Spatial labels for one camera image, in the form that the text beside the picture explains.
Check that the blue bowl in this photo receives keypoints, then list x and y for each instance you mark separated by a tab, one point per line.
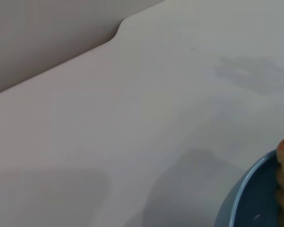
253	191

